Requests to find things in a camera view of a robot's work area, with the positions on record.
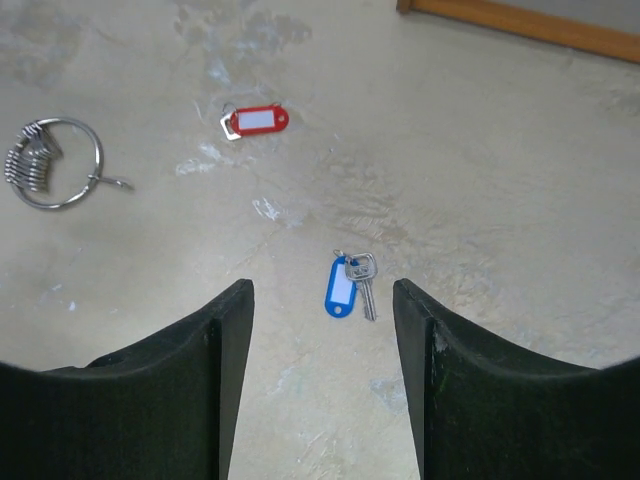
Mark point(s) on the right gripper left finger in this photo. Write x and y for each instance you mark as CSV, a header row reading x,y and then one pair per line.
x,y
165,407

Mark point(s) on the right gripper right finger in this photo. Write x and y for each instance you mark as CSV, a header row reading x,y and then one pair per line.
x,y
482,407

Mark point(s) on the blue capped key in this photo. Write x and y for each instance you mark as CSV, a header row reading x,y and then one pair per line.
x,y
350,275

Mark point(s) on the large silver keyring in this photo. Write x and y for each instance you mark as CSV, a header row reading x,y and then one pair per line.
x,y
78,173

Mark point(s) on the wooden shelf rack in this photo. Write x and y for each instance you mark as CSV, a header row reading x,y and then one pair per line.
x,y
553,29

